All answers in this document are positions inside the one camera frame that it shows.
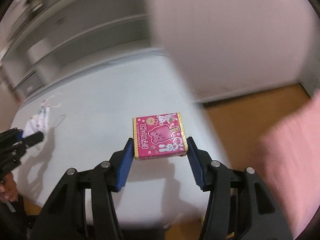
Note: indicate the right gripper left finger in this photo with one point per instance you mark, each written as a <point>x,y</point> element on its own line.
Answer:
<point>81,205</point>

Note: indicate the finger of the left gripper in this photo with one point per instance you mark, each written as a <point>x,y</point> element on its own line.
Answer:
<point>30,140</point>

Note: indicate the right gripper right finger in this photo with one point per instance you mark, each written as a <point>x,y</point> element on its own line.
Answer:
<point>240,205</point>

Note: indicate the pink candy box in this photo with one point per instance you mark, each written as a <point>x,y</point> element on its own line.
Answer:
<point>159,136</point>

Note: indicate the left hand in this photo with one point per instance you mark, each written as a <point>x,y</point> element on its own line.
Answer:
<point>8,189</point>

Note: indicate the white patterned face mask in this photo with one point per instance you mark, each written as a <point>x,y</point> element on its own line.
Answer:
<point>40,122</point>

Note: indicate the pink bed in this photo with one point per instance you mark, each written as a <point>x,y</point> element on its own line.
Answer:
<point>288,162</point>

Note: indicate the white desk shelf unit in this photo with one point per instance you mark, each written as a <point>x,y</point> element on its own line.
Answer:
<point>46,41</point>

